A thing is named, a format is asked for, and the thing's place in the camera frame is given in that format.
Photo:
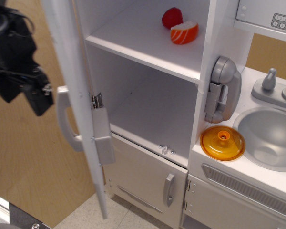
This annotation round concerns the grey freezer door handle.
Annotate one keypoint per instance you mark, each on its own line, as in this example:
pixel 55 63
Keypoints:
pixel 167 198

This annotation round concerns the orange transparent pot lid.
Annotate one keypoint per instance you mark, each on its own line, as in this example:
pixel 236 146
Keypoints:
pixel 222 143

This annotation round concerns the white door latch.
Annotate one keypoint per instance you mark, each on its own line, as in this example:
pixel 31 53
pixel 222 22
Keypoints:
pixel 165 150

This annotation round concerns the white lower freezer door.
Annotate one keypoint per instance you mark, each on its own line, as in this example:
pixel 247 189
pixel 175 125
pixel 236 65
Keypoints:
pixel 138 176

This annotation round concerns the white fridge shelf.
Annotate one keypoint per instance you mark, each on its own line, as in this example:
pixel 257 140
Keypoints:
pixel 137 34

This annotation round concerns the grey dispenser box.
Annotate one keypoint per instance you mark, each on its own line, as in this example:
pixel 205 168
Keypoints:
pixel 103 136

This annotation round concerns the toy microwave with keypad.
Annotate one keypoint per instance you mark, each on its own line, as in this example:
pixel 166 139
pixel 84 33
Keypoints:
pixel 266 14

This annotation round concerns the white oven door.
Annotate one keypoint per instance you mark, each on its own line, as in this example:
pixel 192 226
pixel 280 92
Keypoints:
pixel 208 206

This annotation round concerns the grey toy faucet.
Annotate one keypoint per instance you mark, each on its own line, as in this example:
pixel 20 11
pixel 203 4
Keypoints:
pixel 269 90

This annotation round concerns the orange salmon sushi toy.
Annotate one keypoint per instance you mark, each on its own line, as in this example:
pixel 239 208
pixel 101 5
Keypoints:
pixel 184 33

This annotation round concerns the grey toy telephone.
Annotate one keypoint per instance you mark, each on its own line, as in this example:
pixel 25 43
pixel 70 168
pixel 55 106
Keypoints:
pixel 224 91

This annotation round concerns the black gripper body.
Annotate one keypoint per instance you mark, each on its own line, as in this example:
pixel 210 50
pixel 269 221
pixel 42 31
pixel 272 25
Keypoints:
pixel 19 73

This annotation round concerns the grey oven vent panel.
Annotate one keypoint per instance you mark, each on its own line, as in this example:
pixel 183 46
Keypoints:
pixel 245 189

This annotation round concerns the grey fridge door handle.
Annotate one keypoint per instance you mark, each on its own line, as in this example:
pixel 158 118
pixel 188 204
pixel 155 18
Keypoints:
pixel 63 103

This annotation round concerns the white fridge door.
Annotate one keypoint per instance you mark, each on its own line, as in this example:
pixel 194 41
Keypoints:
pixel 68 43

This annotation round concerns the red toy strawberry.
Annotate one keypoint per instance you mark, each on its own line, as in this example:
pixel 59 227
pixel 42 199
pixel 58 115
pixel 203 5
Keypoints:
pixel 172 17

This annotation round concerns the white toy kitchen cabinet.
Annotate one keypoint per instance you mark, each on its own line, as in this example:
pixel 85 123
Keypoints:
pixel 167 119

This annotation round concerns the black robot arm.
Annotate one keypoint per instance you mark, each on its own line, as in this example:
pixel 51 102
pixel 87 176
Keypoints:
pixel 19 73

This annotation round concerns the grey toy sink basin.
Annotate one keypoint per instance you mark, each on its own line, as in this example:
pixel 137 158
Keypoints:
pixel 264 131

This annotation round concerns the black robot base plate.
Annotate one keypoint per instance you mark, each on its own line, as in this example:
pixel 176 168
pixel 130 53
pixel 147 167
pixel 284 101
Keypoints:
pixel 23 220

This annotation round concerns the metal door hinge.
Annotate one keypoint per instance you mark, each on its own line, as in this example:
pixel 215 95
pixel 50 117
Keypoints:
pixel 97 101

